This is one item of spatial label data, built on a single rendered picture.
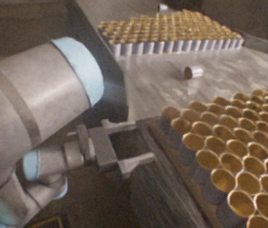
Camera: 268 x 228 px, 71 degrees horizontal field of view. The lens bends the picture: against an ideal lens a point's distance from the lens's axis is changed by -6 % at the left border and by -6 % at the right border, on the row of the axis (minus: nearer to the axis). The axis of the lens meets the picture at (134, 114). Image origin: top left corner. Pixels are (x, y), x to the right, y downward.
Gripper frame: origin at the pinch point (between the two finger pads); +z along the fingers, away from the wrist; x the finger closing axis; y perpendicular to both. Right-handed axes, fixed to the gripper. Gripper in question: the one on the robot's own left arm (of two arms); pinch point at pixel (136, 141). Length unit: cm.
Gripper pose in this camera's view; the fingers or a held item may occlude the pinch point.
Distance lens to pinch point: 59.5
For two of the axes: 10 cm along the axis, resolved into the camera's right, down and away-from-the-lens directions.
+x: 3.7, 6.4, -6.8
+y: -1.0, 7.5, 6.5
